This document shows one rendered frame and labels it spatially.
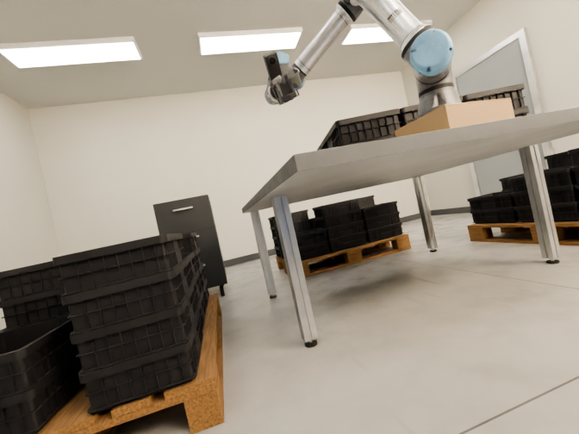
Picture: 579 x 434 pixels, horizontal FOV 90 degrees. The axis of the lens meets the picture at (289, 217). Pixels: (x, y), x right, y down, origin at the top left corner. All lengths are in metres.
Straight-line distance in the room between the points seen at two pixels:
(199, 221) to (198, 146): 2.40
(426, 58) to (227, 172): 3.94
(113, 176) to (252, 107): 2.36
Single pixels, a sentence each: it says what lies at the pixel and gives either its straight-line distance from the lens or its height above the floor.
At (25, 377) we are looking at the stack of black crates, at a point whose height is 0.30.
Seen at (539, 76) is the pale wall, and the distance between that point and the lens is 4.65.
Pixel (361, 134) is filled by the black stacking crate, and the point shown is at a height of 0.85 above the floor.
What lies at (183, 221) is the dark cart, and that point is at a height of 0.71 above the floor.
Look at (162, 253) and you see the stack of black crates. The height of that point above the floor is 0.54.
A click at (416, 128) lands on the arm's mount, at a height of 0.77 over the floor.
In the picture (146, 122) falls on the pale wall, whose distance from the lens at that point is 5.01.
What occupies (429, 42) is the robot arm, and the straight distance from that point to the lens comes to 1.09.
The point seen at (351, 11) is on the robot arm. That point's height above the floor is 1.29.
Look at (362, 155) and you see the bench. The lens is 0.72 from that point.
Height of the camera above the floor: 0.57
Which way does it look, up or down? level
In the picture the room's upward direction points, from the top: 12 degrees counter-clockwise
